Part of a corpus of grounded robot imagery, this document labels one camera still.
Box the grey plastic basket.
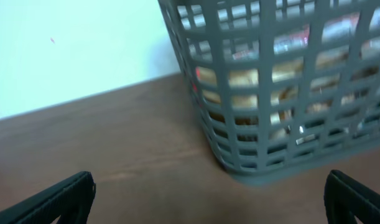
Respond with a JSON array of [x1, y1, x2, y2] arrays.
[[159, 0, 380, 184]]

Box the beige PanTree snack bag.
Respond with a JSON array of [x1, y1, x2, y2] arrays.
[[195, 45, 380, 124]]

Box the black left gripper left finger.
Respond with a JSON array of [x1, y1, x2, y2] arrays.
[[0, 171, 96, 224]]

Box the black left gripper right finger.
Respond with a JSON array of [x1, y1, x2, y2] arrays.
[[323, 170, 380, 224]]

